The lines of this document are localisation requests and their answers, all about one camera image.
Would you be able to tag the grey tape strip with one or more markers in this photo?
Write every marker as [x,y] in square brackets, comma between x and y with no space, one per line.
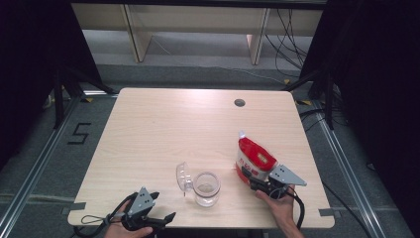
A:
[328,212]
[74,207]

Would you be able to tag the grey round table grommet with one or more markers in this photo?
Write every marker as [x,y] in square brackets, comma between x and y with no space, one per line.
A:
[239,102]

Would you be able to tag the black curtain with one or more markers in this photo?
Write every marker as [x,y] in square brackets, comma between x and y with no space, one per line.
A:
[379,82]
[33,66]

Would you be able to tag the person's left hand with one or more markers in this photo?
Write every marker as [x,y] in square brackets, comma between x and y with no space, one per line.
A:
[115,231]

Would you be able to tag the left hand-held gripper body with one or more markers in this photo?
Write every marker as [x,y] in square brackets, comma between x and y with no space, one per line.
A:
[142,201]

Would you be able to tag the person's right hand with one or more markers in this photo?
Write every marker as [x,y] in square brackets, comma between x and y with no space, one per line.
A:
[282,208]

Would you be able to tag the black metal stand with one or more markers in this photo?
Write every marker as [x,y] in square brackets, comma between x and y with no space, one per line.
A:
[58,99]
[328,102]

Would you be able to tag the black frame bar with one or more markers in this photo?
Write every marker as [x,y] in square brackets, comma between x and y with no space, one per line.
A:
[198,3]

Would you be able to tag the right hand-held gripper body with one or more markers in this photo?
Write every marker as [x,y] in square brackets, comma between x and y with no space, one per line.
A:
[285,177]

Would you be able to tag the grey floor strip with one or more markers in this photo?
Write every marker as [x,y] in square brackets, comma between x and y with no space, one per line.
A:
[33,197]

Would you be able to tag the aluminium floor rail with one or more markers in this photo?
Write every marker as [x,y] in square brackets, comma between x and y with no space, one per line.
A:
[36,165]
[346,172]

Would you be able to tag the clear glass jar with lid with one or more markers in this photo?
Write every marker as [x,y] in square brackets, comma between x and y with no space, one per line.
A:
[206,190]

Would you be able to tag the red white sugar pouch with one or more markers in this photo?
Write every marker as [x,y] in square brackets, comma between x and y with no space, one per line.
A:
[256,153]

